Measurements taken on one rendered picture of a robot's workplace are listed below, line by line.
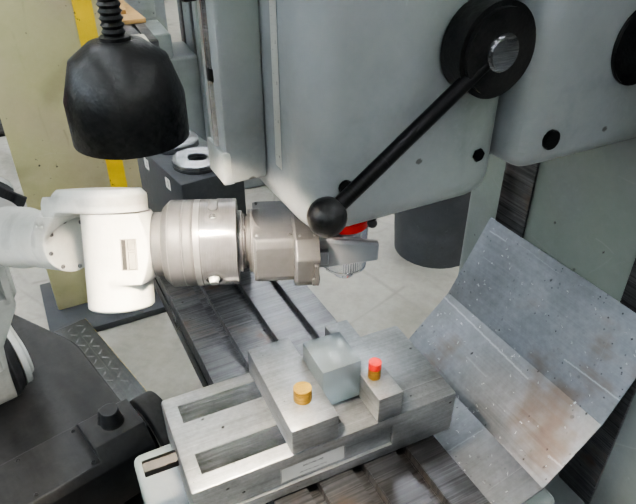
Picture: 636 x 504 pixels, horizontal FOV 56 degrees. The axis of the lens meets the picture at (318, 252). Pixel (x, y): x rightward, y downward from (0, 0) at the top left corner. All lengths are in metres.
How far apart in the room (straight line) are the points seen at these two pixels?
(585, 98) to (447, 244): 2.18
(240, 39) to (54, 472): 1.01
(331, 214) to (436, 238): 2.28
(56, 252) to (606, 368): 0.69
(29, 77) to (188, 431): 1.68
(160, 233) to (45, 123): 1.74
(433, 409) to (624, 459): 0.31
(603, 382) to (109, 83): 0.72
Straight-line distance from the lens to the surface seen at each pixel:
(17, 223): 0.74
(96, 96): 0.37
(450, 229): 2.68
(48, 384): 1.53
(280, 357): 0.78
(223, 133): 0.50
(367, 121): 0.45
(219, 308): 1.04
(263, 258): 0.58
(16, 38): 2.23
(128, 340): 2.47
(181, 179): 1.05
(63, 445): 1.36
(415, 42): 0.46
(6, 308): 1.19
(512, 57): 0.47
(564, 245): 0.92
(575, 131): 0.58
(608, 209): 0.85
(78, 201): 0.62
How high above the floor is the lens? 1.57
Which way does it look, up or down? 33 degrees down
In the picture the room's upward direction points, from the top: straight up
